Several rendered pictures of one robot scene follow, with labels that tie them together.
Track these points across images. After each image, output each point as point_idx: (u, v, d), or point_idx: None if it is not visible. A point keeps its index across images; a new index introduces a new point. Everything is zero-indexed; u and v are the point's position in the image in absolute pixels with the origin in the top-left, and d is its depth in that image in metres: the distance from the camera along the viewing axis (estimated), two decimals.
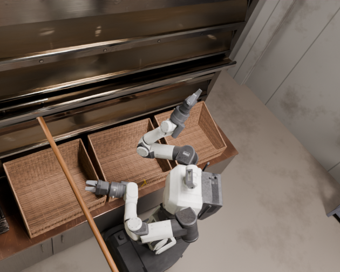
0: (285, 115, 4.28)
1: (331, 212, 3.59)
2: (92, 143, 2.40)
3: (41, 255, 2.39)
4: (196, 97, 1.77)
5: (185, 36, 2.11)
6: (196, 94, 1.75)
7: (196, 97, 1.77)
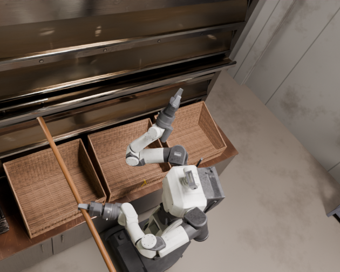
0: (285, 115, 4.28)
1: (331, 212, 3.59)
2: (92, 143, 2.40)
3: (41, 255, 2.39)
4: None
5: (185, 36, 2.11)
6: (177, 94, 1.71)
7: None
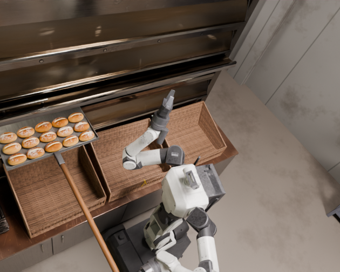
0: (285, 115, 4.28)
1: (331, 212, 3.59)
2: (92, 143, 2.40)
3: (41, 255, 2.39)
4: None
5: (185, 36, 2.11)
6: (169, 95, 1.67)
7: None
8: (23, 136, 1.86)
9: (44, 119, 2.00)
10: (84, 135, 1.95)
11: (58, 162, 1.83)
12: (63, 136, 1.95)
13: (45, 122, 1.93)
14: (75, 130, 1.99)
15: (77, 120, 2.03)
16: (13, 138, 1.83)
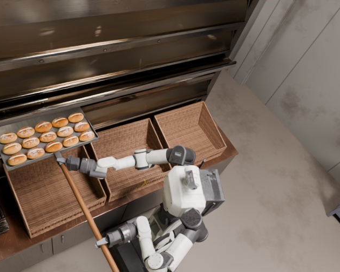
0: (285, 115, 4.28)
1: (331, 212, 3.59)
2: (92, 143, 2.40)
3: (41, 255, 2.39)
4: (66, 160, 1.83)
5: (185, 36, 2.11)
6: (62, 160, 1.84)
7: (66, 161, 1.83)
8: (23, 136, 1.86)
9: (44, 119, 2.00)
10: (84, 135, 1.95)
11: (58, 162, 1.83)
12: (63, 136, 1.95)
13: (45, 122, 1.93)
14: (75, 130, 1.99)
15: (77, 120, 2.03)
16: (13, 138, 1.83)
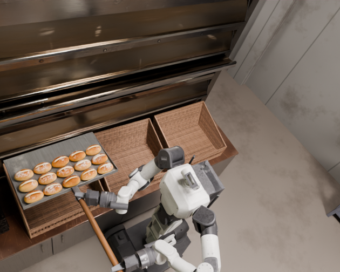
0: (285, 115, 4.28)
1: (331, 212, 3.59)
2: None
3: (41, 255, 2.39)
4: (85, 195, 1.72)
5: (185, 36, 2.11)
6: (81, 194, 1.73)
7: (85, 196, 1.72)
8: (40, 172, 1.78)
9: (61, 154, 1.93)
10: (102, 167, 1.85)
11: (76, 197, 1.72)
12: (81, 170, 1.86)
13: (62, 156, 1.85)
14: (93, 163, 1.90)
15: (95, 152, 1.94)
16: (30, 175, 1.75)
